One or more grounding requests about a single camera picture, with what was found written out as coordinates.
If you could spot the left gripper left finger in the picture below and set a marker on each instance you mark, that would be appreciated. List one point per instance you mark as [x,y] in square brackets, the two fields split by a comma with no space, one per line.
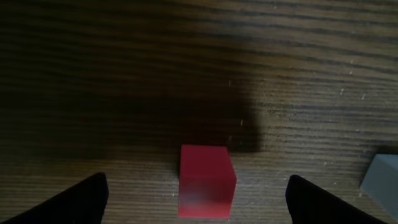
[74,205]

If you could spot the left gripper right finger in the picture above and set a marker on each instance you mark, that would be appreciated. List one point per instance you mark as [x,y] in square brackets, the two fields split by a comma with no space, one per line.
[317,207]

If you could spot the red cube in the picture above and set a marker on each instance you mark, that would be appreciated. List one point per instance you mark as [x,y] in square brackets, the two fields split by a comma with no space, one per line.
[205,180]

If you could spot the white cube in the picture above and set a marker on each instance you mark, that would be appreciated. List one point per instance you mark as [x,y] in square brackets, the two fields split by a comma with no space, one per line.
[384,180]

